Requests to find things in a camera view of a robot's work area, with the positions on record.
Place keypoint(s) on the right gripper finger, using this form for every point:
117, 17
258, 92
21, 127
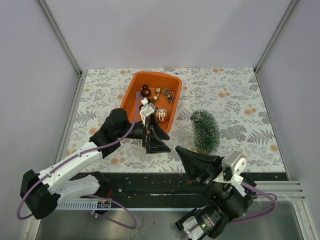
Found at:
188, 157
194, 171

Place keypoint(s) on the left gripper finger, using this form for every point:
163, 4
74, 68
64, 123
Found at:
156, 146
159, 132

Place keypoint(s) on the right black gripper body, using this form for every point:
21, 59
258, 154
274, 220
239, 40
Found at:
217, 179

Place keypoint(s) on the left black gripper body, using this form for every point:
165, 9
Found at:
147, 128

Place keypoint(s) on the small green christmas tree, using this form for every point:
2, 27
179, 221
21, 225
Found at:
206, 131

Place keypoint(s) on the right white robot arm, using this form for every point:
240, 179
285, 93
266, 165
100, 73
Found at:
226, 204

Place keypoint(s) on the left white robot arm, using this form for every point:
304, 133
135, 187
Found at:
42, 191

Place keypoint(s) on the large striped gold bauble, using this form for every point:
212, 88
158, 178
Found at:
162, 115

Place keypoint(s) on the gold pine cone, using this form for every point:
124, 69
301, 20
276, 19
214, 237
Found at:
168, 95

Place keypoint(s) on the small dark brown bauble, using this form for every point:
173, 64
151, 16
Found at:
145, 87

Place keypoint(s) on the floral table mat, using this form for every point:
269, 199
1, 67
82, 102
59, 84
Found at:
231, 94

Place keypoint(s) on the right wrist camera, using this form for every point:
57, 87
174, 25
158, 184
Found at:
233, 164

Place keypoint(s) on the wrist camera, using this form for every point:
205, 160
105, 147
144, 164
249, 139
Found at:
146, 110
233, 164

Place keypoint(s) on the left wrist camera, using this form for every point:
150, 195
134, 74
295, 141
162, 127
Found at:
146, 110

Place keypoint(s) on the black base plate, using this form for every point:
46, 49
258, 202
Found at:
155, 190

